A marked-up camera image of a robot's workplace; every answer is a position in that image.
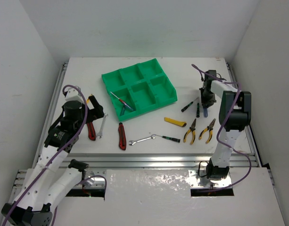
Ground silver wrench left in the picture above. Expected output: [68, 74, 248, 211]
[97, 114, 108, 138]

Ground yellow pliers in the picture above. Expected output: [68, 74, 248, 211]
[198, 118, 216, 144]
[183, 118, 197, 145]

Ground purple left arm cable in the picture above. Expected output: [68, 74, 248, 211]
[1, 84, 107, 226]

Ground green six-compartment tray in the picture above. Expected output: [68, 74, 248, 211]
[101, 58, 178, 121]

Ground silver wrench centre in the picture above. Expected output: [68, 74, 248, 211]
[129, 134, 156, 146]

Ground green-black screwdriver lower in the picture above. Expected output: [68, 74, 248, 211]
[157, 135, 181, 143]

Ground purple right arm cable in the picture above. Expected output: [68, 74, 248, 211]
[191, 64, 252, 191]

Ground silver wrench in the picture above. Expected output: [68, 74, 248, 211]
[129, 134, 156, 146]
[97, 114, 108, 138]

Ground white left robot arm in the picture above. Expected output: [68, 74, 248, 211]
[1, 92, 104, 226]

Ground blue screwdriver red collar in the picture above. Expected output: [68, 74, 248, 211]
[111, 92, 135, 112]

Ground aluminium front rail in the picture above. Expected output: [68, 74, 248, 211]
[33, 153, 263, 168]

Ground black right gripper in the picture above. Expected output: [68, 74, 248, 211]
[200, 87, 217, 108]

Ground yellow pliers left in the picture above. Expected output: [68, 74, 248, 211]
[183, 118, 197, 145]

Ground green-black screwdriver upper left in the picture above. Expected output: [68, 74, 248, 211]
[181, 97, 198, 113]

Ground green-black screwdriver upper right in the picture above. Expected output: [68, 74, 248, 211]
[196, 102, 200, 118]

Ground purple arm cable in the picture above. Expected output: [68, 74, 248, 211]
[1, 84, 107, 226]
[191, 64, 252, 191]

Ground red utility knife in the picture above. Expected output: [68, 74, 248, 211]
[118, 122, 127, 151]
[87, 122, 96, 141]

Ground white foreground cover panel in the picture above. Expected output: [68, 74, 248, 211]
[55, 168, 284, 226]

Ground yellow pliers right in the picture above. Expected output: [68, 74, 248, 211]
[198, 118, 216, 144]

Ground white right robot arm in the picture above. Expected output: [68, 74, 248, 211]
[200, 70, 251, 180]

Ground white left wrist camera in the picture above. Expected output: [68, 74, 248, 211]
[65, 86, 83, 103]

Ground green-black screwdriver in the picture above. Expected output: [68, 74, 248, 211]
[157, 135, 181, 143]
[181, 97, 198, 113]
[196, 102, 200, 118]

